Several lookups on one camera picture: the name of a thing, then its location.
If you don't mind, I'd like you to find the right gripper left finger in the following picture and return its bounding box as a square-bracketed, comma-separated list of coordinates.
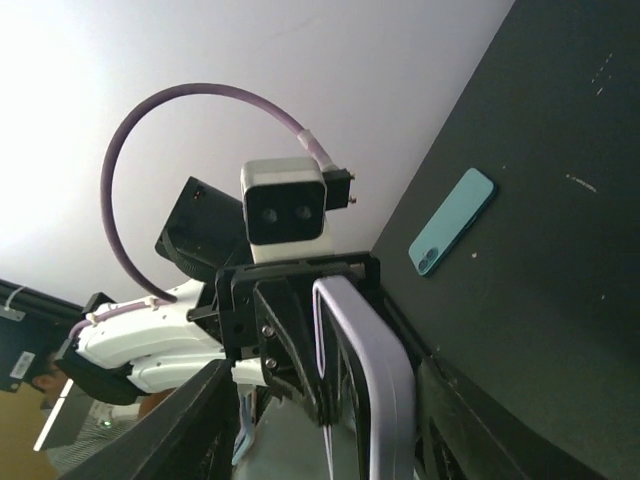
[62, 360, 239, 479]

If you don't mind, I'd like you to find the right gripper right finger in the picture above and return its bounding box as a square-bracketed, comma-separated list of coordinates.
[416, 357, 603, 479]

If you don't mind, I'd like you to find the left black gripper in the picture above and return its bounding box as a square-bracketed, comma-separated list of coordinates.
[215, 252, 380, 425]

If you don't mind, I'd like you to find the lavender phone case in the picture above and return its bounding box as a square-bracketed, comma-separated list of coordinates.
[312, 276, 417, 479]

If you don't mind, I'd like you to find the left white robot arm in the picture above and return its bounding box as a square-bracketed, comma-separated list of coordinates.
[56, 178, 379, 425]

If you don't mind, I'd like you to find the teal phone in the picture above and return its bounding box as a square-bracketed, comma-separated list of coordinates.
[408, 168, 497, 276]

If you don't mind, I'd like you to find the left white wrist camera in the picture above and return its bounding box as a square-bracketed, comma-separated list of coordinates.
[241, 157, 354, 264]

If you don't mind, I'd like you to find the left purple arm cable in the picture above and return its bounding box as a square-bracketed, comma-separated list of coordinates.
[79, 81, 341, 331]

